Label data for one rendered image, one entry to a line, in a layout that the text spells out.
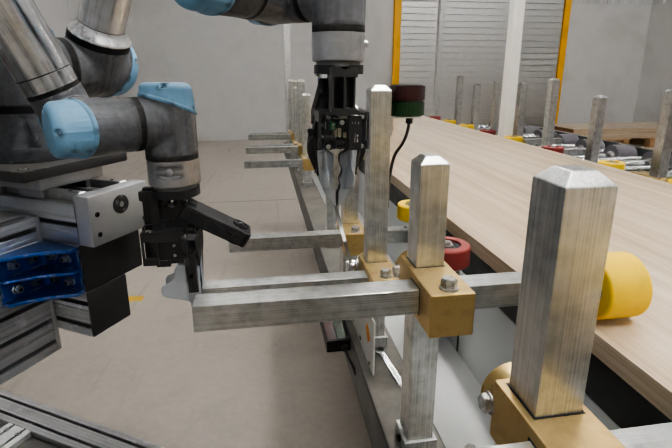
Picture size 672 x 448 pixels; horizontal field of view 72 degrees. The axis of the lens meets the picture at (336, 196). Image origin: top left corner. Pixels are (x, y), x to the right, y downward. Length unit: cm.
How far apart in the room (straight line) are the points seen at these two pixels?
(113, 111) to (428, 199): 42
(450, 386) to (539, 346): 63
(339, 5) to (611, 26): 1011
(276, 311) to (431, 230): 20
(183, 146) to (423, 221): 36
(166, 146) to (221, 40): 776
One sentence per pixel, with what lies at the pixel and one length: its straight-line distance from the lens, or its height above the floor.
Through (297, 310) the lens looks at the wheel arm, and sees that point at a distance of 52.
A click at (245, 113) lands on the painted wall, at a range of 844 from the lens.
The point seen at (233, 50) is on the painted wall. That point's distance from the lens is 842.
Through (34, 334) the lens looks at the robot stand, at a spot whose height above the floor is 74.
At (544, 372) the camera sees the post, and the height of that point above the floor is 101.
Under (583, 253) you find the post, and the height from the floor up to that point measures 109.
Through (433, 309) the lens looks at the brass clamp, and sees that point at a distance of 51.
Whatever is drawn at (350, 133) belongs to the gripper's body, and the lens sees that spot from 65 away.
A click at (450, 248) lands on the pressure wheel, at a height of 91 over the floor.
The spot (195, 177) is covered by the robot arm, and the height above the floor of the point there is 104.
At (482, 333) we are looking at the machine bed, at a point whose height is 72.
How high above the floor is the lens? 120
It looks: 15 degrees down
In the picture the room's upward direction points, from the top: straight up
